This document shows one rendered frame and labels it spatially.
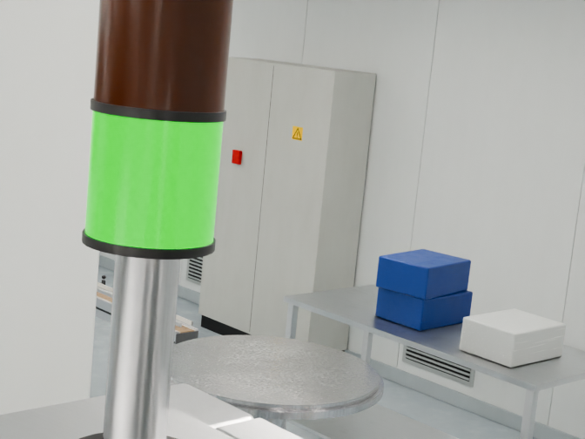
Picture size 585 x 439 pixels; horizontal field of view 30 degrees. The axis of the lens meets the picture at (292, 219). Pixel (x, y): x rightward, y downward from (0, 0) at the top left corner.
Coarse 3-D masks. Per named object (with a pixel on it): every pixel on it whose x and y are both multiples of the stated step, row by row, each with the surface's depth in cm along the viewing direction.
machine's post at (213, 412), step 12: (180, 384) 56; (180, 396) 54; (192, 396) 55; (204, 396) 55; (180, 408) 53; (192, 408) 53; (204, 408) 53; (216, 408) 53; (228, 408) 54; (204, 420) 52; (216, 420) 52; (228, 420) 52; (240, 420) 52
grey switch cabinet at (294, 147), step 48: (240, 96) 784; (288, 96) 747; (336, 96) 719; (240, 144) 786; (288, 144) 750; (336, 144) 727; (240, 192) 789; (288, 192) 752; (336, 192) 736; (240, 240) 791; (288, 240) 754; (336, 240) 745; (240, 288) 794; (288, 288) 757; (336, 288) 754; (336, 336) 764
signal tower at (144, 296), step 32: (128, 256) 39; (160, 256) 39; (192, 256) 40; (128, 288) 41; (160, 288) 41; (128, 320) 41; (160, 320) 41; (128, 352) 41; (160, 352) 42; (128, 384) 42; (160, 384) 42; (128, 416) 42; (160, 416) 42
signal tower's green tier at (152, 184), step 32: (96, 128) 40; (128, 128) 39; (160, 128) 39; (192, 128) 39; (96, 160) 40; (128, 160) 39; (160, 160) 39; (192, 160) 39; (96, 192) 40; (128, 192) 39; (160, 192) 39; (192, 192) 40; (96, 224) 40; (128, 224) 39; (160, 224) 39; (192, 224) 40
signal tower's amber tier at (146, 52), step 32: (128, 0) 38; (160, 0) 38; (192, 0) 38; (224, 0) 39; (128, 32) 38; (160, 32) 38; (192, 32) 38; (224, 32) 40; (96, 64) 40; (128, 64) 38; (160, 64) 38; (192, 64) 39; (224, 64) 40; (96, 96) 40; (128, 96) 39; (160, 96) 38; (192, 96) 39; (224, 96) 41
